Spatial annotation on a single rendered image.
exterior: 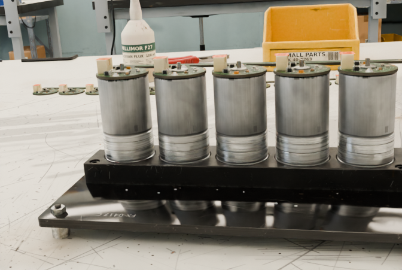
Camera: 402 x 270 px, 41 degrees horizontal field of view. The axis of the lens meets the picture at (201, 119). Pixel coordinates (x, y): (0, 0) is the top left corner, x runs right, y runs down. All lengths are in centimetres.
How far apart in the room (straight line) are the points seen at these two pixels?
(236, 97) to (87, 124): 20
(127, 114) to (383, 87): 11
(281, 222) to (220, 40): 452
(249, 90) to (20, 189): 14
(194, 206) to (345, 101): 8
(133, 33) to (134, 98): 30
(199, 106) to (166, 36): 451
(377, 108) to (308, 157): 4
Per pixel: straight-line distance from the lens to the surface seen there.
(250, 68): 25
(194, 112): 25
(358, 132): 24
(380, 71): 24
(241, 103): 24
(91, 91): 52
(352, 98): 24
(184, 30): 473
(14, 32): 281
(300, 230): 21
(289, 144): 24
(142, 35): 54
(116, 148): 26
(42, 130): 41
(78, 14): 488
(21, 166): 34
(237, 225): 21
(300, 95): 23
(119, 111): 25
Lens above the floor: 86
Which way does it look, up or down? 15 degrees down
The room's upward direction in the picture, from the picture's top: 3 degrees counter-clockwise
